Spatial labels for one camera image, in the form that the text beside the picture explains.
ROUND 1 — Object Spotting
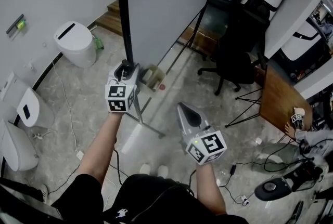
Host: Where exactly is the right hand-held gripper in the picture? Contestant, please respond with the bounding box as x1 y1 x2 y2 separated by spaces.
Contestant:
177 102 228 167

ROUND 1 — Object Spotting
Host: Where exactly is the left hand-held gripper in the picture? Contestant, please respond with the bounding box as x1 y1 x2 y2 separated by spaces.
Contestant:
105 61 142 113

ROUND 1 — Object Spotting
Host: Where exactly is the black-framed whiteboard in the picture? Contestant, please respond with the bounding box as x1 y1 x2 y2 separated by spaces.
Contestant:
116 0 225 138

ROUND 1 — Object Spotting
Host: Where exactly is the person's left forearm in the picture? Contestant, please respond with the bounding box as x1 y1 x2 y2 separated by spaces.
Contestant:
77 111 123 188

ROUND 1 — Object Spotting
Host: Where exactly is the person's right forearm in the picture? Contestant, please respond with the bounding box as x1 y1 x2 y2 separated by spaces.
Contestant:
195 163 227 216

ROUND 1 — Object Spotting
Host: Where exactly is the green plastic bottle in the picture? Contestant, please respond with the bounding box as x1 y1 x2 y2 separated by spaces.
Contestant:
93 35 105 51

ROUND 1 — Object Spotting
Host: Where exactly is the white cylindrical appliance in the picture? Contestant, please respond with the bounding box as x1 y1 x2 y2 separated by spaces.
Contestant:
54 21 97 69

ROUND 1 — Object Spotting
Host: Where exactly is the low wooden platform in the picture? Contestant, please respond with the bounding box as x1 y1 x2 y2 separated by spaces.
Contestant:
93 0 123 37

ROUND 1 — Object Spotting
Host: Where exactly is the black office chair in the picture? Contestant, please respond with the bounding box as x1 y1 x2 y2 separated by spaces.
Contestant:
197 0 272 97

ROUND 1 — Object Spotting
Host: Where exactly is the person's black clothing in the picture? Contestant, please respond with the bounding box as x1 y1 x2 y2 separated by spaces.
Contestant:
51 173 249 224

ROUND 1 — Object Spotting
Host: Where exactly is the white toilet with black panel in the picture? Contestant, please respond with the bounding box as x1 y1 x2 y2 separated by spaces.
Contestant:
16 87 56 129

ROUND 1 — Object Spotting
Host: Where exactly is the grey round-topped device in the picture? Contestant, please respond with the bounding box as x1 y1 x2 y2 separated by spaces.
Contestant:
254 177 292 202

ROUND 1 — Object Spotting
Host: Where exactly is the plain white toilet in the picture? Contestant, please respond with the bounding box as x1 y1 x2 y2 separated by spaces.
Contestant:
0 118 40 172

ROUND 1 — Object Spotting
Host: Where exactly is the large white and black machine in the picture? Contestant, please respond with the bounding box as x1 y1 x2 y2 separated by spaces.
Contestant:
278 16 327 63

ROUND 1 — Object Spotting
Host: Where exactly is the thin white floor cable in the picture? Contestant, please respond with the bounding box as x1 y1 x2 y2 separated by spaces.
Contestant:
51 60 79 152

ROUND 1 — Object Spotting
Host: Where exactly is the wooden table with wire legs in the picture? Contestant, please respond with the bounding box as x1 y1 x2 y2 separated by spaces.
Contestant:
224 58 313 136

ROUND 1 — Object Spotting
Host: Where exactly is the wall shelf with green item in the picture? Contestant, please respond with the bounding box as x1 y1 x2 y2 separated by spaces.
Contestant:
6 13 27 38

